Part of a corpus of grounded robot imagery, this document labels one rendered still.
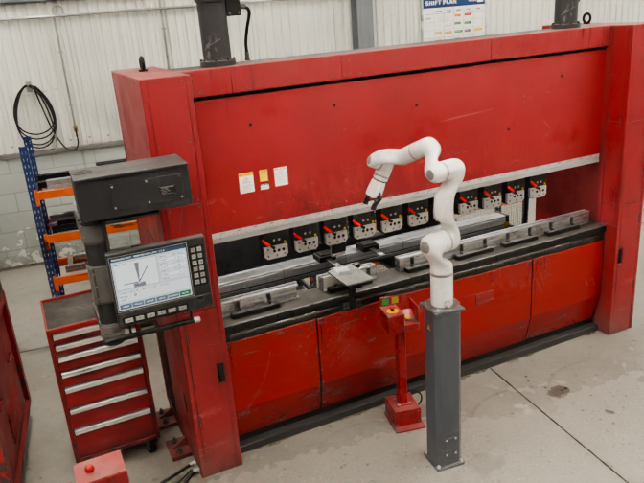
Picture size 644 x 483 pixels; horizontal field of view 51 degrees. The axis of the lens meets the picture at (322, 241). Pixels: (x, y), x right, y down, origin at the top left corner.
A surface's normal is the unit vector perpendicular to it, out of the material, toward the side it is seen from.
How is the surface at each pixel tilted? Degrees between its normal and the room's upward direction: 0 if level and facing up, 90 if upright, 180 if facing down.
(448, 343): 90
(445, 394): 90
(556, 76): 90
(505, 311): 90
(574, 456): 0
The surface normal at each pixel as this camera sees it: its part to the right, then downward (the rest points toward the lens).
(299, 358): 0.43, 0.27
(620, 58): -0.90, 0.21
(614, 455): -0.07, -0.94
